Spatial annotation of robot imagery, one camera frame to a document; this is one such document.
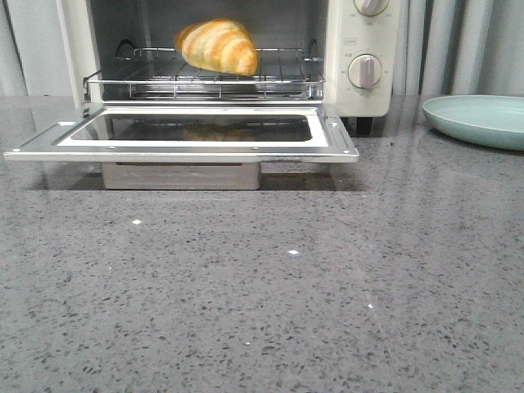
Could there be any golden croissant bread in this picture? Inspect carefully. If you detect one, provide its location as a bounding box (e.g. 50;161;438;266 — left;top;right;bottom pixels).
174;18;259;76

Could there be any open glass oven door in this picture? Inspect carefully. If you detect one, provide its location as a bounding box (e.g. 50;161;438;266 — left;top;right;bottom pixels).
4;102;359;164

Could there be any lower cream oven knob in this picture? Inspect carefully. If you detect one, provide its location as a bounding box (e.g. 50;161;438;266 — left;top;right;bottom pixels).
348;54;382;90

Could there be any cream oven knob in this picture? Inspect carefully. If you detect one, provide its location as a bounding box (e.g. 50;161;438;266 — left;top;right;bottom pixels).
348;54;382;90
354;0;389;16

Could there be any cream toaster oven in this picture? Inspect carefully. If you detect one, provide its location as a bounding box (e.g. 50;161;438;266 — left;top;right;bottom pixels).
56;1;400;133

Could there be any upper cream oven knob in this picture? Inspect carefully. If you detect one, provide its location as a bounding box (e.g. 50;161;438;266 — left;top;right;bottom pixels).
354;0;389;16

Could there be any grey curtain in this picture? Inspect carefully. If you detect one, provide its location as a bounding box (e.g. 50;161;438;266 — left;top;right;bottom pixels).
392;1;523;96

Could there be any light green plate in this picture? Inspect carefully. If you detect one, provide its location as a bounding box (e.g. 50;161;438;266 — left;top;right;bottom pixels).
422;95;523;151

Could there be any cream oven door handle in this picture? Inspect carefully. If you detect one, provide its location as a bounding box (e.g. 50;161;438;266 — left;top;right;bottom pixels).
102;163;261;190

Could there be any chrome wire oven rack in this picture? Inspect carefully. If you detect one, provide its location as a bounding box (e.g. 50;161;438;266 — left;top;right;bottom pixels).
84;47;324;102

